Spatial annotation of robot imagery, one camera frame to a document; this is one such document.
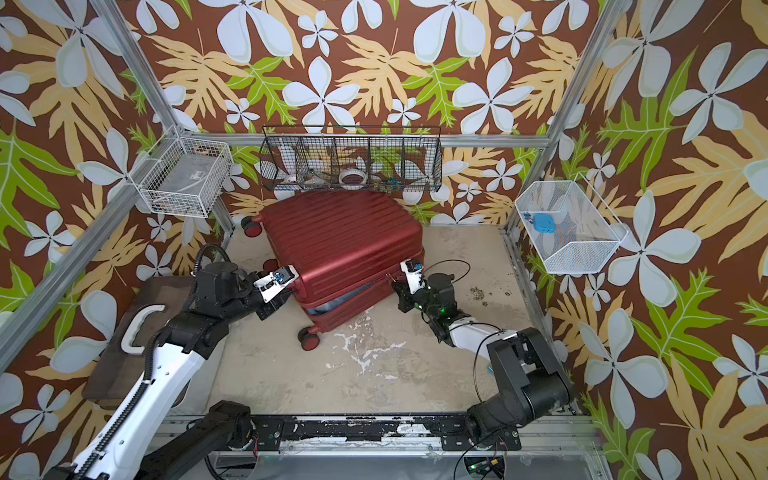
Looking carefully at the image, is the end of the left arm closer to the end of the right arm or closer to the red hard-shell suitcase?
the red hard-shell suitcase

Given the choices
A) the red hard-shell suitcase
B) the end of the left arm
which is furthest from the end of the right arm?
the end of the left arm

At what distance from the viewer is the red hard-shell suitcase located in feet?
2.53
